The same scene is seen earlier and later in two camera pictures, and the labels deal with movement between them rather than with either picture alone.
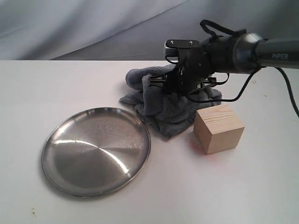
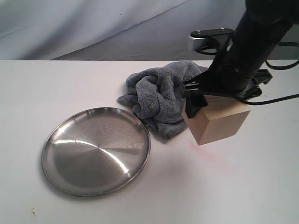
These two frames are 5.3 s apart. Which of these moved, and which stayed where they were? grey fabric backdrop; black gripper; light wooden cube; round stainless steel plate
Moved: light wooden cube; black gripper
Stayed: grey fabric backdrop; round stainless steel plate
